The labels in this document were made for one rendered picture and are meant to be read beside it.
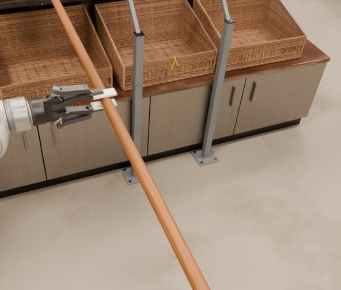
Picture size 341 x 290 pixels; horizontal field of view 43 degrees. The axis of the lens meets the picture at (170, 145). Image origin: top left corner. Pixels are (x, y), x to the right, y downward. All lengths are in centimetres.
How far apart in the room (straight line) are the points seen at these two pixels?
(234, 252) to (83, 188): 94
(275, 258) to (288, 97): 107
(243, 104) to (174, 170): 60
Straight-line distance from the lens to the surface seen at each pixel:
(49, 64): 252
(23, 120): 116
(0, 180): 245
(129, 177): 261
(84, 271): 226
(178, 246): 88
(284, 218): 258
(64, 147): 237
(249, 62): 260
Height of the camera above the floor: 193
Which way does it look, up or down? 43 degrees down
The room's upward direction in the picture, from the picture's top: 6 degrees clockwise
